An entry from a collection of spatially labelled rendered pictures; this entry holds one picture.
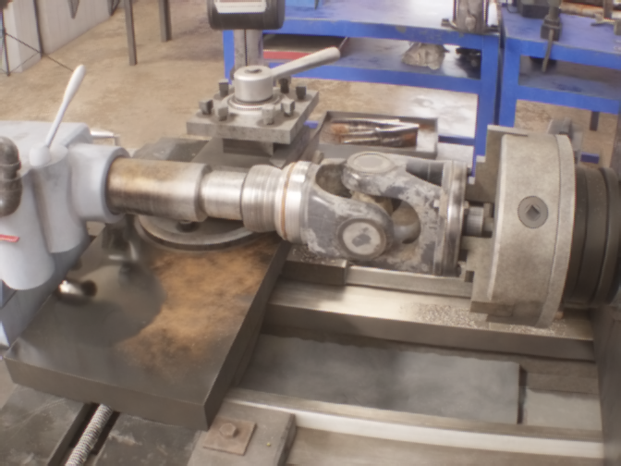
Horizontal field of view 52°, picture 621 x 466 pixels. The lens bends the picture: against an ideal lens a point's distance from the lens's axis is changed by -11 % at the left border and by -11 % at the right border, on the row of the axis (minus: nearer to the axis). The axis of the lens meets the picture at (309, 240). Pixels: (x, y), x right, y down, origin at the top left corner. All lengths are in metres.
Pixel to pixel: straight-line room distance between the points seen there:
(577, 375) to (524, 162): 0.55
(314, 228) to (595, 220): 0.35
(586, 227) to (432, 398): 0.46
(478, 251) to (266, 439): 0.35
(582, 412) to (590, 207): 0.47
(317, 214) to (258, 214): 0.08
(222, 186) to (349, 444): 0.38
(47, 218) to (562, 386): 0.89
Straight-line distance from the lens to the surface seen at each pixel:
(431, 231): 0.87
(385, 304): 1.17
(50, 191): 0.98
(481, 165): 0.87
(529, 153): 0.83
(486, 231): 0.94
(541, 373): 1.26
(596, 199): 0.86
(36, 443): 0.96
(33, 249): 1.01
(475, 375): 1.21
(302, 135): 1.12
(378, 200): 0.89
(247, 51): 2.10
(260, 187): 0.90
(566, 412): 1.20
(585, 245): 0.84
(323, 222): 0.87
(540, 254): 0.80
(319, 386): 1.18
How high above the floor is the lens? 1.56
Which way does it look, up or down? 33 degrees down
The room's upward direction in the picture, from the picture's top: 1 degrees counter-clockwise
